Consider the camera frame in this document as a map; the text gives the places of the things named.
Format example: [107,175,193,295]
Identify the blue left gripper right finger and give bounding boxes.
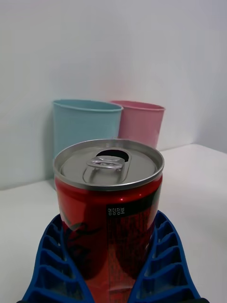
[129,211,202,303]

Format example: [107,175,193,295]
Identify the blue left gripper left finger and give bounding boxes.
[22,214,95,303]

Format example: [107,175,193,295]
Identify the red drink can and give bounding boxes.
[52,139,165,303]

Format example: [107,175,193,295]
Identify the pink plastic bin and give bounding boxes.
[109,100,166,151]

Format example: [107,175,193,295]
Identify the pale blue plastic bin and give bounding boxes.
[52,99,124,190]

